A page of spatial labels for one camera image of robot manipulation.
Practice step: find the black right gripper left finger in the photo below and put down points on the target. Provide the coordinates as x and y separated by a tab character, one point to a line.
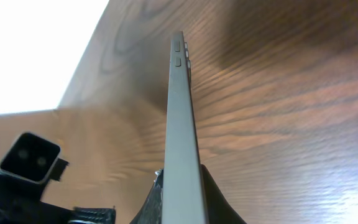
151	210

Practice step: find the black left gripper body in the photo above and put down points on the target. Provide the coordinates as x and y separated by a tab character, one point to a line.
20	203

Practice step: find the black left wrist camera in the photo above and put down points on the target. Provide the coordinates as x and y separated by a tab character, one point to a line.
33	160

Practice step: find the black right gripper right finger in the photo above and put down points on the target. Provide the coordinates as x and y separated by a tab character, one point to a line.
218	209

